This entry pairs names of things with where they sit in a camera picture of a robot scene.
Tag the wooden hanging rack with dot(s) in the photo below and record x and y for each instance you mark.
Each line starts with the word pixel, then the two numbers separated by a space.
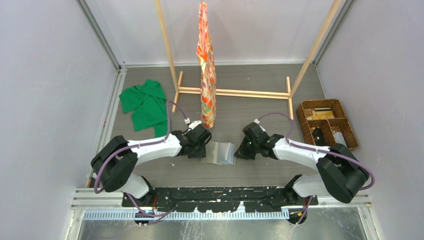
pixel 291 89

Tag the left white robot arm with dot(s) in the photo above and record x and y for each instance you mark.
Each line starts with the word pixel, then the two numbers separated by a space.
pixel 114 165

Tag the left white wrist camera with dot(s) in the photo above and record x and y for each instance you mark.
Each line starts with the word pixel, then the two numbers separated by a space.
pixel 192 124

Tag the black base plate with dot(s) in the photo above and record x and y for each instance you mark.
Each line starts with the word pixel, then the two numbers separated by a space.
pixel 254 199

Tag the brown wicker basket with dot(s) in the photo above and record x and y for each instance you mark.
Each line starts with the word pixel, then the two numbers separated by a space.
pixel 340 123

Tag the gold card in basket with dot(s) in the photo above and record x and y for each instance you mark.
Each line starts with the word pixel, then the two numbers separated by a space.
pixel 323 113

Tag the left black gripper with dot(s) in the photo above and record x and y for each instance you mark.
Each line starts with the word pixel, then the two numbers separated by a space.
pixel 198 155

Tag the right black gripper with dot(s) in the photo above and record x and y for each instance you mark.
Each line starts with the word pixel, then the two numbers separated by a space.
pixel 242 152

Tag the white paper in basket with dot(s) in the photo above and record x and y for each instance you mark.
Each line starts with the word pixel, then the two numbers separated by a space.
pixel 339 138

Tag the green cloth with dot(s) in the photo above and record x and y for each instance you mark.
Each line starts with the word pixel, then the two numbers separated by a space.
pixel 147 105

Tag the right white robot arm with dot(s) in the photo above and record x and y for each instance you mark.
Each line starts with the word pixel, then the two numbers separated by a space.
pixel 338 173

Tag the orange patterned hanging cloth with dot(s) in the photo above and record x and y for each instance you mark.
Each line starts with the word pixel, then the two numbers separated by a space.
pixel 208 77

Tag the grey card holder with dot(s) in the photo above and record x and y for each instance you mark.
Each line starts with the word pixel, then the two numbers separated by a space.
pixel 219 153

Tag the black object in basket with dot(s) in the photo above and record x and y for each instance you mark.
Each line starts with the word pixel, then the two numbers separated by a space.
pixel 318 137

